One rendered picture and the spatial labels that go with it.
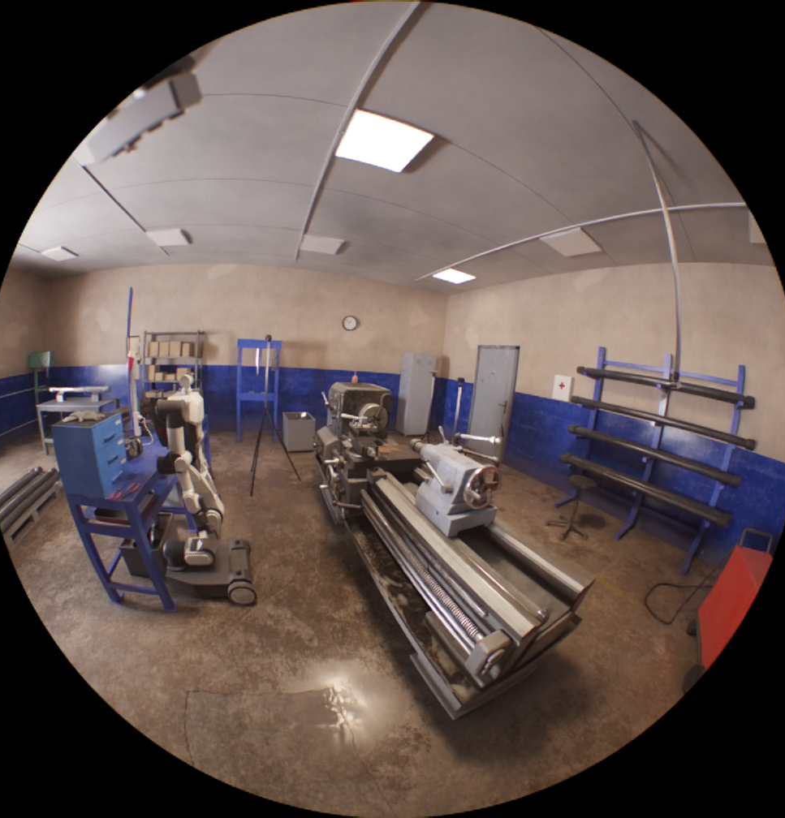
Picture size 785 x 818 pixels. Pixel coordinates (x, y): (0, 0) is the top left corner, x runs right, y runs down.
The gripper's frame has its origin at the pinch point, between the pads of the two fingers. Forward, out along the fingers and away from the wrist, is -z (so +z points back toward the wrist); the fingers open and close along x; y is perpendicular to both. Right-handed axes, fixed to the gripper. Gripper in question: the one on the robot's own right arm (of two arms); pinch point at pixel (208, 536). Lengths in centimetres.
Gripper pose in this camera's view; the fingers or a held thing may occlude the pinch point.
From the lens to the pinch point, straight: 182.9
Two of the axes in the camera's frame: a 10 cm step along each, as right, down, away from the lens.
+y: -4.6, -1.9, 8.6
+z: -0.8, -9.6, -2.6
